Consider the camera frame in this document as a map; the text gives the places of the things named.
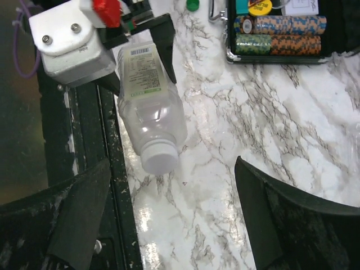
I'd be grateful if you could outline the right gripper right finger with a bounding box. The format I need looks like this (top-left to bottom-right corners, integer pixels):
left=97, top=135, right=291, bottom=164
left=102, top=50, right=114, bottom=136
left=235, top=157, right=359, bottom=269

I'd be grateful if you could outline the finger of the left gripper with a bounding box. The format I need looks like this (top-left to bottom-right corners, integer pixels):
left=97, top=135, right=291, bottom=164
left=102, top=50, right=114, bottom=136
left=97, top=72, right=120, bottom=96
left=131, top=13, right=177, bottom=84

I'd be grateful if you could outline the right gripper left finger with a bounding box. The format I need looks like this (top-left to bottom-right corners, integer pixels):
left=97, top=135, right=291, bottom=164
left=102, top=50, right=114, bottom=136
left=1, top=159, right=111, bottom=269

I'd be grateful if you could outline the square clear juice bottle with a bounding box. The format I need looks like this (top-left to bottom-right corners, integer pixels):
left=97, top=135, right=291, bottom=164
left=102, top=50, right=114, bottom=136
left=118, top=42, right=187, bottom=160

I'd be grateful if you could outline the white juice bottle cap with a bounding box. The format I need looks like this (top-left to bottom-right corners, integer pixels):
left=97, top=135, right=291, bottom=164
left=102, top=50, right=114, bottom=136
left=140, top=143, right=178, bottom=176

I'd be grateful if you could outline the loose green bottle cap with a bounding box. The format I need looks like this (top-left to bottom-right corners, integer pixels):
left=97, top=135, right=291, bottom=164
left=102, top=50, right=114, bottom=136
left=186, top=0, right=200, bottom=12

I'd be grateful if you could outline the yellow dealer chip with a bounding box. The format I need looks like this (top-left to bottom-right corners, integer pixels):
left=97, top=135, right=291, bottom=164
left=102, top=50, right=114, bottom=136
left=248, top=0, right=273, bottom=16

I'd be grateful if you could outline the black poker chip case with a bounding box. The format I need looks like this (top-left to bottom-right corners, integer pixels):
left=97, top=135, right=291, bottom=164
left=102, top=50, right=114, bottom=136
left=208, top=1, right=359, bottom=65

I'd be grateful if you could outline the black front rail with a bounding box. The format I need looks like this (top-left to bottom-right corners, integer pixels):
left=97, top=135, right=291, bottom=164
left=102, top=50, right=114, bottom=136
left=0, top=16, right=141, bottom=270

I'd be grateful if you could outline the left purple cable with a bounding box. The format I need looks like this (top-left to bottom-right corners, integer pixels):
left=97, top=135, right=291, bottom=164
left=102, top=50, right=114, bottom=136
left=12, top=0, right=43, bottom=79

